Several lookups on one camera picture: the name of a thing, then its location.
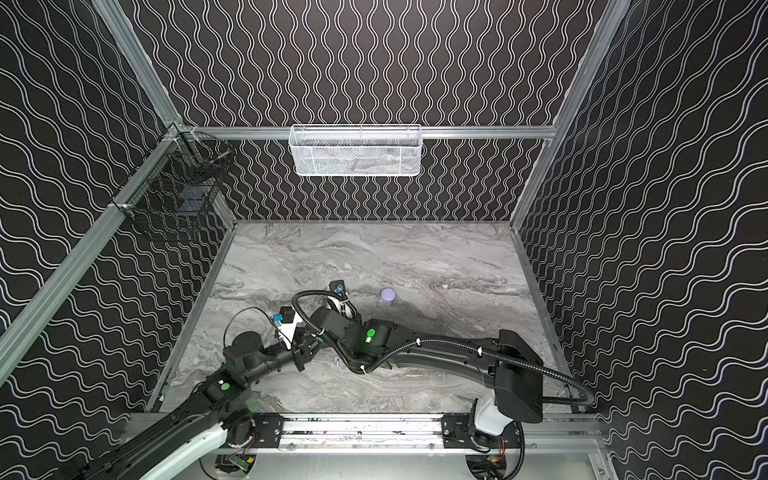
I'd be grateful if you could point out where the purple earbud charging case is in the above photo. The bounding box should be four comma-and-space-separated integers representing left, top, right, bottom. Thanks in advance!
380, 287, 397, 303

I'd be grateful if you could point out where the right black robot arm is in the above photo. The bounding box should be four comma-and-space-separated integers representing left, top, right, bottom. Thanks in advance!
308, 308, 544, 424

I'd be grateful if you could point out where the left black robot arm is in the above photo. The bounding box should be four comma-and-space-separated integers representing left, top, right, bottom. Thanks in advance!
54, 331, 321, 479

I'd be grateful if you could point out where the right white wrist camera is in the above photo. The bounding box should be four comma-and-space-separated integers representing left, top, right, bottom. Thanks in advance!
329, 280, 356, 320

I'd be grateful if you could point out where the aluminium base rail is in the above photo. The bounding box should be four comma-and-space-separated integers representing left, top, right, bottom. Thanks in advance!
119, 411, 601, 454

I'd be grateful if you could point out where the white wire mesh basket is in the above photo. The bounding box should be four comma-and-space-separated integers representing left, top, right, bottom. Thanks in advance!
288, 124, 424, 177

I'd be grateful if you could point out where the black wire basket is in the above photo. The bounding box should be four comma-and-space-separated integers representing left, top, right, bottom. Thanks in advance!
121, 131, 235, 244

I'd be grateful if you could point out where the black corrugated cable conduit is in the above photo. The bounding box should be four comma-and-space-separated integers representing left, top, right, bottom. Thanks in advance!
291, 289, 596, 408

